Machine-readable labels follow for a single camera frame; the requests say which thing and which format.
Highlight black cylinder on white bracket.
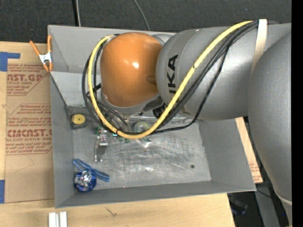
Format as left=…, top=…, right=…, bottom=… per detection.
left=152, top=104, right=169, bottom=120

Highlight clear glass thing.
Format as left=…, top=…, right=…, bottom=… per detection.
left=131, top=121, right=153, bottom=148

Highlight blue ball with silver foil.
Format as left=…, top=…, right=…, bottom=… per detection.
left=73, top=169, right=97, bottom=193

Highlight brown cardboard board red print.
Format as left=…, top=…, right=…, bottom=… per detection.
left=0, top=41, right=264, bottom=204

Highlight grey metal bin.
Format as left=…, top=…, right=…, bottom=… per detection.
left=47, top=24, right=258, bottom=209

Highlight blue clear plastic strip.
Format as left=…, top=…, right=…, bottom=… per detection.
left=72, top=158, right=110, bottom=183

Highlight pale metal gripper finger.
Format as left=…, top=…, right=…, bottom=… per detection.
left=94, top=136, right=108, bottom=163

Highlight dark case with yellow disc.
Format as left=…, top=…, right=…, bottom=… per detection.
left=70, top=106, right=88, bottom=129

